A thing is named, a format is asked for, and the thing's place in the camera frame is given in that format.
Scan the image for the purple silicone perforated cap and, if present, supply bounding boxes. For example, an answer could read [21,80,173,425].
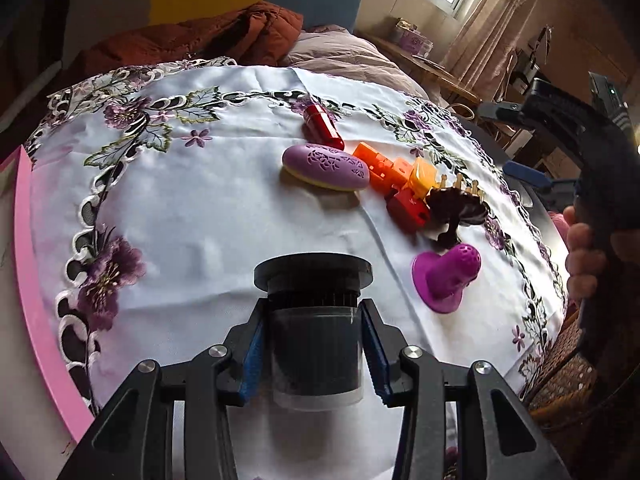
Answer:
[411,242,482,316]

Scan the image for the person's right hand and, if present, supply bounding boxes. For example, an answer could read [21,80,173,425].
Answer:
[564,205,640,306]

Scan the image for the orange building block chain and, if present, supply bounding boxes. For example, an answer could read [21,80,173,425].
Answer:
[351,142,411,196]

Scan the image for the wicker basket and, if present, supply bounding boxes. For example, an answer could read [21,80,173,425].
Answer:
[525,320,601,426]

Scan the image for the red metallic cylinder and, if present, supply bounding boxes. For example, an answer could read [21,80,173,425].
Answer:
[301,103,346,151]

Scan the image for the black lidded jar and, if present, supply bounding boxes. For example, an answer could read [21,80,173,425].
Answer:
[253,255,373,411]

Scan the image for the mauve quilt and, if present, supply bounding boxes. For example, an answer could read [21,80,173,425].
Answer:
[277,27,431,106]

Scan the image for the wooden bedside table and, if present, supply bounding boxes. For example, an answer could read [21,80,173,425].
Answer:
[360,30,483,106]

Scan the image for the purple oval case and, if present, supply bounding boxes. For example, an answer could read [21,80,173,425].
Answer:
[281,143,371,192]

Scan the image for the dark brown mushroom-shaped comb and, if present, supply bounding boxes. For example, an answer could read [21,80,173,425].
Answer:
[427,174,488,251]

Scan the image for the brown quilted blanket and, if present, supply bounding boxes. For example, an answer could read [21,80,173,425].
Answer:
[75,2,305,68]

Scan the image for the beige curtain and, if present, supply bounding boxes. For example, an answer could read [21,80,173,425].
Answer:
[440,0,640,106]

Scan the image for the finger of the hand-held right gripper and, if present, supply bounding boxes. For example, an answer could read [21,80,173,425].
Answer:
[502,160,581,196]
[477,100,531,126]

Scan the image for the purple patterned box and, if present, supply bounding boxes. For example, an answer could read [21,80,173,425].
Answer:
[390,17,433,56]

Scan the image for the pink shallow box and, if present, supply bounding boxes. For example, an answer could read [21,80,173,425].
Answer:
[0,145,96,480]

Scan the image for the white embroidered floral tablecloth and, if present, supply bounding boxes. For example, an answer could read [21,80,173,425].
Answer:
[22,57,571,480]

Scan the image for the yellow-orange plastic block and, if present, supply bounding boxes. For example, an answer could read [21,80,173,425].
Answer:
[407,157,448,201]

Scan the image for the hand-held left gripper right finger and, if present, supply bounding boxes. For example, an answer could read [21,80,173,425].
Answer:
[357,297,573,480]

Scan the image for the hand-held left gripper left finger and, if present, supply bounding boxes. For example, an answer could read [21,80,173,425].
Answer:
[57,297,273,480]

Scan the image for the red puzzle-shaped block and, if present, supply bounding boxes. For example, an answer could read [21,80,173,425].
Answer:
[385,187,432,236]

